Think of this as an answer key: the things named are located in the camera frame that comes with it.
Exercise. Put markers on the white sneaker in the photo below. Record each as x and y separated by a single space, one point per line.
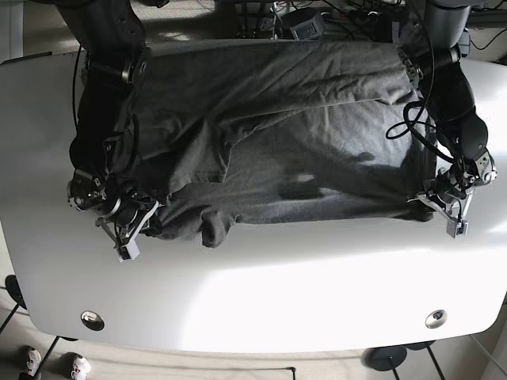
33 361
80 368

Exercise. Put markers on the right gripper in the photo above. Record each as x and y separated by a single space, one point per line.
122 220

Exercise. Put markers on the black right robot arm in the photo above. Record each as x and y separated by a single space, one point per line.
105 146

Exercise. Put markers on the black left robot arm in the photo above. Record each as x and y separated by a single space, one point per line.
444 120

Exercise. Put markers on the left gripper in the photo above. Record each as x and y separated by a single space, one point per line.
449 200

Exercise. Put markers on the right silver table grommet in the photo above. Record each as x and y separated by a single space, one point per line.
436 319

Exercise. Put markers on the black round stand base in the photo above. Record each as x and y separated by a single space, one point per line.
387 358

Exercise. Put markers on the silver table grommet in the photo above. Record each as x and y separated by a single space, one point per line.
436 319
92 320

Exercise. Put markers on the grey multi-socket box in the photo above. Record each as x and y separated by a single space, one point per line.
303 24

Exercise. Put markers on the left silver table grommet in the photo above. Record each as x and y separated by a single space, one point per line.
92 320

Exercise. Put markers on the plain dark grey T-shirt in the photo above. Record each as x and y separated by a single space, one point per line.
275 133

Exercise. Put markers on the left black table leg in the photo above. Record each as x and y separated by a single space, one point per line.
43 358

